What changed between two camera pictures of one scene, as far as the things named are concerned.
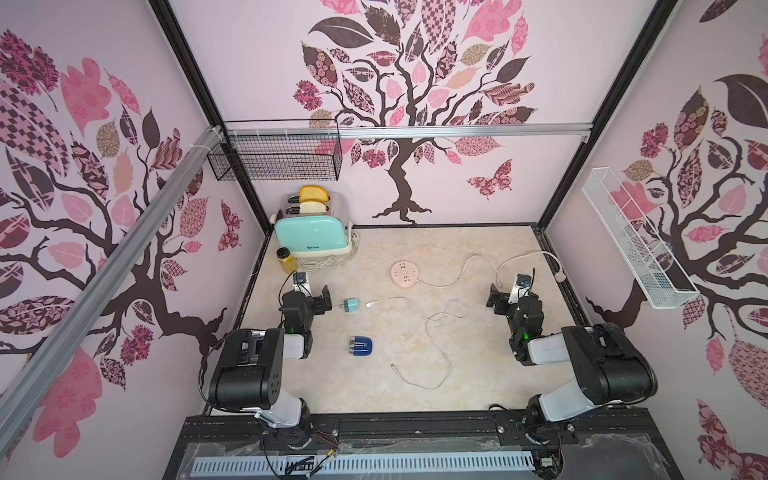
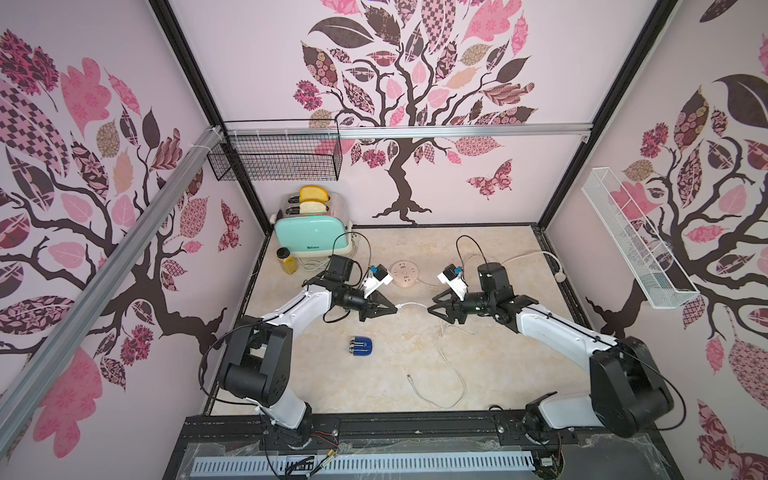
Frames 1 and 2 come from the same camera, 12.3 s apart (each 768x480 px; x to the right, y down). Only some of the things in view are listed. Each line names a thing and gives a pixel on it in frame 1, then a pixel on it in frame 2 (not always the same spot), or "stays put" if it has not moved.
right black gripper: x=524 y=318 -> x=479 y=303
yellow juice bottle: x=289 y=261 stays put
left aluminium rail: x=20 y=397 stays put
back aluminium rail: x=406 y=130 stays put
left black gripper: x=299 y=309 -> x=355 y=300
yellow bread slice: x=313 y=193 stays put
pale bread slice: x=312 y=207 stays put
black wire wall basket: x=282 y=150 stays put
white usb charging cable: x=369 y=305 -> x=458 y=373
